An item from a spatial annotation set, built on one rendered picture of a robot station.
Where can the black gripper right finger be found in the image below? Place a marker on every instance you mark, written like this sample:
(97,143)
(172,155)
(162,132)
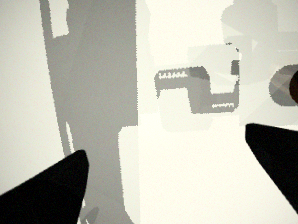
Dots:
(276,150)

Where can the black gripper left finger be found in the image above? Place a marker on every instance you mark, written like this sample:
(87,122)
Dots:
(53,196)

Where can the orange knob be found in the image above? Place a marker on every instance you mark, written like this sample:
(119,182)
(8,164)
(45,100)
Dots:
(294,87)

